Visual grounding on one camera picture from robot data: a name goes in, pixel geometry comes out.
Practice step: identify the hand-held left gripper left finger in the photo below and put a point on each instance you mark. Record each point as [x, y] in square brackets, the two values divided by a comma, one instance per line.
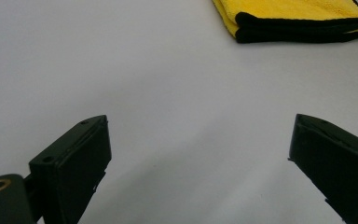
[71, 165]

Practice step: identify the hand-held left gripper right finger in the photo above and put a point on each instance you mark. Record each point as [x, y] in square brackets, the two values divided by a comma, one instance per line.
[338, 165]

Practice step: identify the yellow cloth with black trim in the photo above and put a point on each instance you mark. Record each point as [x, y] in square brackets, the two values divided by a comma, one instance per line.
[292, 12]

